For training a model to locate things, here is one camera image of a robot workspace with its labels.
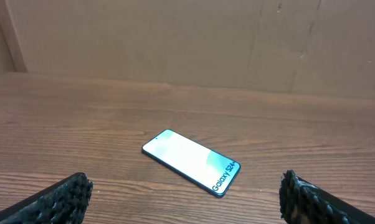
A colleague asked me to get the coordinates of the Samsung Galaxy smartphone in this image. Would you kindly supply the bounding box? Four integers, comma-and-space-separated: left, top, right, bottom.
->
142, 129, 241, 198

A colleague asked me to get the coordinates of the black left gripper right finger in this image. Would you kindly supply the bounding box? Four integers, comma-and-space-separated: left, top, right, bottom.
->
279, 170, 375, 224

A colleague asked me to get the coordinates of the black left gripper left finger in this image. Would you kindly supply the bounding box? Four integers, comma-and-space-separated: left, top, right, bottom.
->
0, 172, 93, 224

